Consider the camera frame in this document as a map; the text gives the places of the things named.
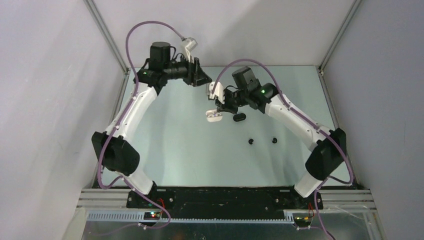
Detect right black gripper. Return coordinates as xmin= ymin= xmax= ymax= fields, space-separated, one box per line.
xmin=215 ymin=88 xmax=249 ymax=115

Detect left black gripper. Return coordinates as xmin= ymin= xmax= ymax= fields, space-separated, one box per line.
xmin=163 ymin=53 xmax=212 ymax=88

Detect white earbud charging case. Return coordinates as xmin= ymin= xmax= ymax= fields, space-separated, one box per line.
xmin=205 ymin=109 xmax=223 ymax=123

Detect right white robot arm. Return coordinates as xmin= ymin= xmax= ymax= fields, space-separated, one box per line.
xmin=207 ymin=67 xmax=347 ymax=209

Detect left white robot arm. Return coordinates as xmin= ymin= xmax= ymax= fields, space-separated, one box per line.
xmin=91 ymin=37 xmax=212 ymax=208

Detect black earbud charging case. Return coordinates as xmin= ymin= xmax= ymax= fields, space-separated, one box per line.
xmin=232 ymin=113 xmax=247 ymax=122

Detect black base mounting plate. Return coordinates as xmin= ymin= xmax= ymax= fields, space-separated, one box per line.
xmin=126 ymin=186 xmax=324 ymax=219

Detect right controller board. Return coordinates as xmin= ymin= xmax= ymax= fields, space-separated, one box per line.
xmin=293 ymin=216 xmax=313 ymax=224

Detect controller board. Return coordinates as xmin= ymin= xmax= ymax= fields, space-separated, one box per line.
xmin=143 ymin=211 xmax=162 ymax=221
xmin=293 ymin=216 xmax=313 ymax=224

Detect left controller board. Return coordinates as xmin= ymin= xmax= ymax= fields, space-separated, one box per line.
xmin=143 ymin=211 xmax=162 ymax=221

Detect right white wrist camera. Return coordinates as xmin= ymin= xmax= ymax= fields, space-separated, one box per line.
xmin=206 ymin=81 xmax=225 ymax=104

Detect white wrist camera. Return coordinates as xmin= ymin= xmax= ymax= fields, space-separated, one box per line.
xmin=206 ymin=81 xmax=225 ymax=104
xmin=180 ymin=37 xmax=198 ymax=62

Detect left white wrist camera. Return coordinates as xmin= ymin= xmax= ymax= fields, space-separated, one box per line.
xmin=180 ymin=37 xmax=198 ymax=62

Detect aluminium frame rail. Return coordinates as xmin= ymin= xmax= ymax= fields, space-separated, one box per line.
xmin=76 ymin=188 xmax=377 ymax=213

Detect grey slotted cable duct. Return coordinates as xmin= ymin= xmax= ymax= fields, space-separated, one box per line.
xmin=87 ymin=210 xmax=294 ymax=224

